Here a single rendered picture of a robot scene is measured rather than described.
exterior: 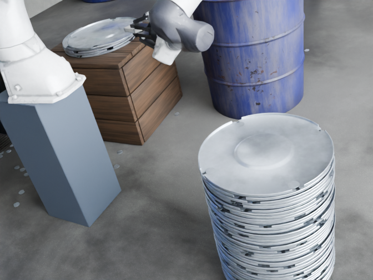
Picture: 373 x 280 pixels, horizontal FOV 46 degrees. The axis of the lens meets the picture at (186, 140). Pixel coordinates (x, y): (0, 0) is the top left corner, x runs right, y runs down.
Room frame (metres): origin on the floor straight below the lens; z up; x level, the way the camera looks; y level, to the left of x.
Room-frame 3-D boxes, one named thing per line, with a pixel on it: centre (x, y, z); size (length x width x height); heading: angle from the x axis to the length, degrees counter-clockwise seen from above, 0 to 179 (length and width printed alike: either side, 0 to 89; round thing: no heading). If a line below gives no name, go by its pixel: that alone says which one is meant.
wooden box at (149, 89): (1.68, 0.24, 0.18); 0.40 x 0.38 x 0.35; 58
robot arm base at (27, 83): (1.13, 0.35, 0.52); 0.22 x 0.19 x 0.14; 54
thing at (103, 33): (1.66, 0.21, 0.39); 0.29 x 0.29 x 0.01
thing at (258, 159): (0.75, -0.16, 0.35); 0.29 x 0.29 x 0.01
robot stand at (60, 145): (1.15, 0.38, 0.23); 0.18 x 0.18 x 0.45; 54
